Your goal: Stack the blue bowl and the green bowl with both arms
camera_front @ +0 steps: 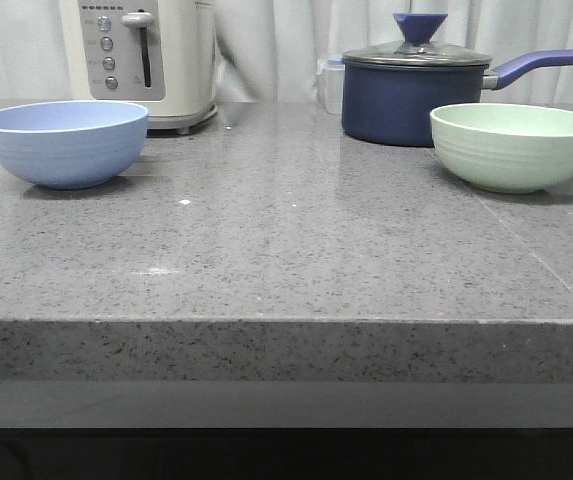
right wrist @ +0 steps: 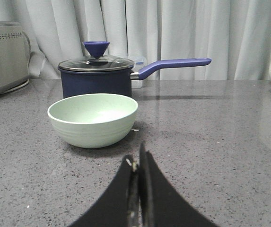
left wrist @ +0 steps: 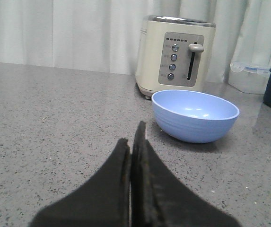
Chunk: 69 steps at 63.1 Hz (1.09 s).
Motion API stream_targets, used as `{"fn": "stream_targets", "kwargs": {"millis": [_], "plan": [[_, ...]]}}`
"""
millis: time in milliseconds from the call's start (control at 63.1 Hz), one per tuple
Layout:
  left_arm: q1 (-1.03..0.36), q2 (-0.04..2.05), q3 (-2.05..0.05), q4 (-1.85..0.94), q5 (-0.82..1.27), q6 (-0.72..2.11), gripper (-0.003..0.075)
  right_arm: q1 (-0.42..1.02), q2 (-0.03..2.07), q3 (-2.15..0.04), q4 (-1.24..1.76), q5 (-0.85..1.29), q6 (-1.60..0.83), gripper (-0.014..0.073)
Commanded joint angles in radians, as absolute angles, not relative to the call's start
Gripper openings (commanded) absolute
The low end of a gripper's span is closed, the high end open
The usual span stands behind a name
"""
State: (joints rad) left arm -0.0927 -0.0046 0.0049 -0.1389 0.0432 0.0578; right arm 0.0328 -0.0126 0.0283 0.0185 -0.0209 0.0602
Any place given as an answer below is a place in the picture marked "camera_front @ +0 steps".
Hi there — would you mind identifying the blue bowl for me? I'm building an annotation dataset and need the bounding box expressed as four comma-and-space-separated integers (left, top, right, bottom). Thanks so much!
0, 100, 149, 189

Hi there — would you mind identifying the light green bowl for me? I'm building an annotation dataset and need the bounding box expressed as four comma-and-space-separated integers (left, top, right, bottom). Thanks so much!
430, 103, 573, 194

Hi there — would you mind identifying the clear plastic container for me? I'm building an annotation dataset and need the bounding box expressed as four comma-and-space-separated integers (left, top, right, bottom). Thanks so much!
316, 53, 345, 115

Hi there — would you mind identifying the dark blue saucepan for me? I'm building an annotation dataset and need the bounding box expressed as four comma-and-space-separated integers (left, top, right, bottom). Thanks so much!
341, 47, 573, 149

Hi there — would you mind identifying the white curtain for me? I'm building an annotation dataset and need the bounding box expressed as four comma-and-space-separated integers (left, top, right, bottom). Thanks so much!
0, 1, 573, 103

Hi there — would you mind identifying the cream white toaster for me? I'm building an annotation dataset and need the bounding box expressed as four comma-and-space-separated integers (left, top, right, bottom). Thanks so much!
59, 0, 217, 135

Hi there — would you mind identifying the glass lid with blue knob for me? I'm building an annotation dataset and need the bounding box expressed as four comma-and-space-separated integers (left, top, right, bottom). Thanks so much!
342, 13, 492, 67

